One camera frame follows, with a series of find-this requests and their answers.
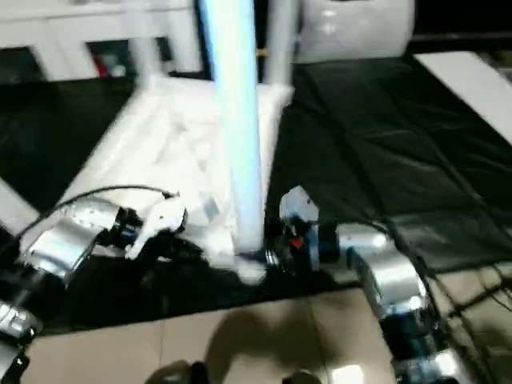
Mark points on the cluster of small bottles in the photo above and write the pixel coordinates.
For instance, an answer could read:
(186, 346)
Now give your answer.
(120, 62)

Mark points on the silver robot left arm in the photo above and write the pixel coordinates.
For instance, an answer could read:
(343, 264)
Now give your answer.
(56, 248)

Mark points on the white cushion with badge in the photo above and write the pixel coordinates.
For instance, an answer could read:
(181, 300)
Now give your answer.
(352, 32)

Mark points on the white flat board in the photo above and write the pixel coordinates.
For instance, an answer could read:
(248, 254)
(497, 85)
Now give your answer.
(472, 88)

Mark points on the white plastic table top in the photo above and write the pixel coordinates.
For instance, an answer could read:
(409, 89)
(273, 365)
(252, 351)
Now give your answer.
(176, 144)

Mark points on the black cabinet with yellow label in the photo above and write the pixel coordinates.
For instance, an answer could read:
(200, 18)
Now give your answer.
(261, 32)

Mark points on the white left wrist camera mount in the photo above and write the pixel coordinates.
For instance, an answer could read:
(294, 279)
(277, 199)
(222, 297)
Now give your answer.
(160, 220)

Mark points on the white plastic table leg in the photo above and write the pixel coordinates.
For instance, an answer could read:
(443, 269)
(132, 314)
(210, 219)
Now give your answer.
(236, 120)
(16, 208)
(280, 40)
(144, 48)

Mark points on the black work mat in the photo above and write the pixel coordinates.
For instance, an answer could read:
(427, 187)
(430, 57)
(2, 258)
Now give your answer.
(384, 160)

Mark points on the white cabinet with glass doors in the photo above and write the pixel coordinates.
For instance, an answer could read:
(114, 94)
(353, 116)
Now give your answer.
(72, 32)

